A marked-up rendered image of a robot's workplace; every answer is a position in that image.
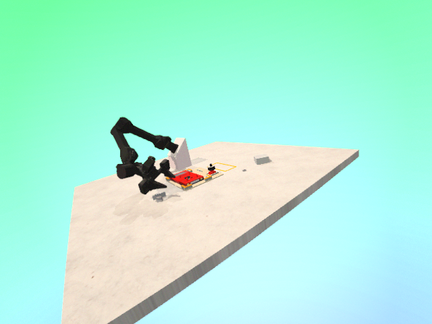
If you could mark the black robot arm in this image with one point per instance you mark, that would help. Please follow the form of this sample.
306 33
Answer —
128 155

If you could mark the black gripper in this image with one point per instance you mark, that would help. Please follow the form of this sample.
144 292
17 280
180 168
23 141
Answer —
149 183

